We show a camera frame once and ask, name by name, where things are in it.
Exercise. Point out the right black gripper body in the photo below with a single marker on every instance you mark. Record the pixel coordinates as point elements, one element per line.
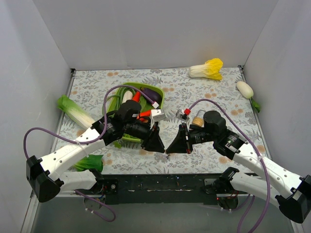
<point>184,138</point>

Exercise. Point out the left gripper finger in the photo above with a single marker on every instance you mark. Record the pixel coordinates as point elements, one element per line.
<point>154,129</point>
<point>154,143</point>

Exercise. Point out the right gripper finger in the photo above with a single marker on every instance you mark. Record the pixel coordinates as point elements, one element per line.
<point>177,146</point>
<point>181,135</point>

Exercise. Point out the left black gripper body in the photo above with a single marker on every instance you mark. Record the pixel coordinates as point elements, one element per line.
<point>152,135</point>

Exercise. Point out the brass padlock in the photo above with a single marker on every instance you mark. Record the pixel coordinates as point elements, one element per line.
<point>197,120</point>

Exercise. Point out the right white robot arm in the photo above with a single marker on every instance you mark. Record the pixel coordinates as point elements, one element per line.
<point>288,191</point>

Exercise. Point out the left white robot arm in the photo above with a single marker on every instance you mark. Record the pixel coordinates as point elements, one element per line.
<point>48,175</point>

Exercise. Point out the red toy chili pepper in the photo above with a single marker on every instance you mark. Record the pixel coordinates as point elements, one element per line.
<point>144,116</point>

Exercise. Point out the green leafy toy in basket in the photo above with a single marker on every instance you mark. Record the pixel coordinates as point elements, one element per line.
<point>118,144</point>

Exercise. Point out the orange toy carrot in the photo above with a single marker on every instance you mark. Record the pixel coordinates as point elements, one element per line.
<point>136,97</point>

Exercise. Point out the green plastic basket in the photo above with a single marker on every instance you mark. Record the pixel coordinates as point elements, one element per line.
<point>146,105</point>

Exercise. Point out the purple toy eggplant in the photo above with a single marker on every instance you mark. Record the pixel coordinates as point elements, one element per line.
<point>153,95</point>

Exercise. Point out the white toy radish in basket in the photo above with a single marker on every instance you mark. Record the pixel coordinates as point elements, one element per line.
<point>128,95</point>

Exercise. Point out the green toy long beans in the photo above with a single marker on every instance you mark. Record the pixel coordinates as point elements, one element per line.
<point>116,99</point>

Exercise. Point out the floral table mat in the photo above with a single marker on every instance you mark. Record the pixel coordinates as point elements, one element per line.
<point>90,86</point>

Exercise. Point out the green bok choy toy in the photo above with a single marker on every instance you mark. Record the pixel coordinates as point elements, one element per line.
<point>90,162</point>

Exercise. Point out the white toy daikon radish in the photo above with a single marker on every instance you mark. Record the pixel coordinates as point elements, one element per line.
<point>248,93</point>

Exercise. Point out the yellow napa cabbage toy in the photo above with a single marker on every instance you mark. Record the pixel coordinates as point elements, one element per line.
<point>210,70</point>

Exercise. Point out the green napa cabbage toy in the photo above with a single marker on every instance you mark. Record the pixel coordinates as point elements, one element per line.
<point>75,112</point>

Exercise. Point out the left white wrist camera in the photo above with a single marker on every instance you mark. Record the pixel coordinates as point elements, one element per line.
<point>156,116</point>

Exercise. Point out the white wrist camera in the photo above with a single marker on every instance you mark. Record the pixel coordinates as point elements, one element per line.
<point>156,116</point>
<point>181,115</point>

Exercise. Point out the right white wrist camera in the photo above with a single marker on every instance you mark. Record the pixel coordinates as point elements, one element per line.
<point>181,115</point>

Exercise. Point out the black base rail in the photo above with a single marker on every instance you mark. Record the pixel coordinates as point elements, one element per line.
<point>164,188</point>

